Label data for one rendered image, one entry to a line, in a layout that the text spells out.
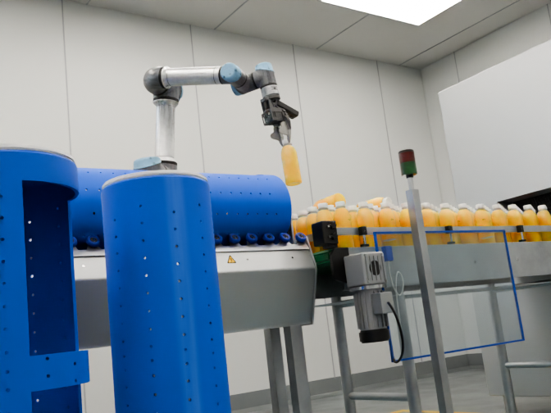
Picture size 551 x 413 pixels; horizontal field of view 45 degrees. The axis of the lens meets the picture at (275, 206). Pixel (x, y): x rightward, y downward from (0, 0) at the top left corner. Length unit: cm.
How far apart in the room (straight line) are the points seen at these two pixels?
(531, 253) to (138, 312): 222
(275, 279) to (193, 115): 355
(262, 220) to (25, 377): 134
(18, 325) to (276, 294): 131
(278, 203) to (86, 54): 340
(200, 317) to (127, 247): 25
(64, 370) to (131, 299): 33
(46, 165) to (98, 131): 402
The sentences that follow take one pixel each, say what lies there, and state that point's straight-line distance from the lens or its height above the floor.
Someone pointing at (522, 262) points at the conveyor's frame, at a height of 80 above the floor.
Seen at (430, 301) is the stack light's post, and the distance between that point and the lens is 260.
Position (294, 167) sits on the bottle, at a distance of 274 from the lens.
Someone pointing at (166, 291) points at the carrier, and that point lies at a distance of 161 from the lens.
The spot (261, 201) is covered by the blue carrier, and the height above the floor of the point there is 110.
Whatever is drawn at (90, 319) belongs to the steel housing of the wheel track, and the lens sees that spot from 217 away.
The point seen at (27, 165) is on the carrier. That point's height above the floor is 99.
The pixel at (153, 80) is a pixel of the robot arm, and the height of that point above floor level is 172.
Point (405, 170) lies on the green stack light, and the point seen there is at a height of 118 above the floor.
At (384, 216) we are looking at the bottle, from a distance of 280.
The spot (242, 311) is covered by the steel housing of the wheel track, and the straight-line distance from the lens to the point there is 241.
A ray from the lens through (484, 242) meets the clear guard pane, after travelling 307.
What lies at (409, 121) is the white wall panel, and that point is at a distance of 757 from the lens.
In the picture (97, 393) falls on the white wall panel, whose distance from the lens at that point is 512.
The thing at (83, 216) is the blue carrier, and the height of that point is 104.
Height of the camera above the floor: 61
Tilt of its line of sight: 11 degrees up
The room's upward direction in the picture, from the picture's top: 7 degrees counter-clockwise
